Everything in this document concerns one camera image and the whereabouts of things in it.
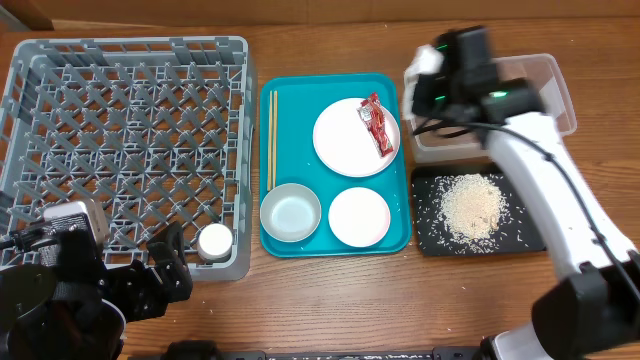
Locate large white plate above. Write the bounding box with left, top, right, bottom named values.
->
left=313, top=98, right=401, bottom=178

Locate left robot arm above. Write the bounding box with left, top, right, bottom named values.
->
left=1, top=221, right=193, bottom=359

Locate grey plastic dish rack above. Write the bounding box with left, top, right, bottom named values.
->
left=1, top=36, right=256, bottom=281

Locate white cup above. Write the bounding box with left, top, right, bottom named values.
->
left=197, top=223, right=233, bottom=261

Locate black food waste tray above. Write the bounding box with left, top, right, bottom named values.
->
left=411, top=164, right=545, bottom=256

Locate small white plate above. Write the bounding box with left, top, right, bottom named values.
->
left=328, top=187, right=391, bottom=248

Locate teal serving tray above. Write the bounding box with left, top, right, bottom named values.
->
left=260, top=73, right=412, bottom=258

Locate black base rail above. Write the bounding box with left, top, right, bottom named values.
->
left=160, top=341, right=479, bottom=360

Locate clear plastic waste bin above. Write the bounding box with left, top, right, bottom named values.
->
left=403, top=53, right=577, bottom=164

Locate white tissue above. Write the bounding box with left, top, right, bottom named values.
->
left=401, top=45, right=444, bottom=120

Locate red ketchup sachet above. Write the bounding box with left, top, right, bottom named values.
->
left=357, top=92, right=393, bottom=158

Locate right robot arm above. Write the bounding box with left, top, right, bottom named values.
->
left=402, top=26, right=639, bottom=359

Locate grey shallow bowl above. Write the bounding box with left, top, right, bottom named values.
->
left=260, top=183, right=322, bottom=243

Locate pile of white rice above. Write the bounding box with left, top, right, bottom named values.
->
left=436, top=174, right=509, bottom=247

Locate wooden chopstick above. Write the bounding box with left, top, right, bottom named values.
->
left=271, top=90, right=279, bottom=189
left=267, top=91, right=274, bottom=192

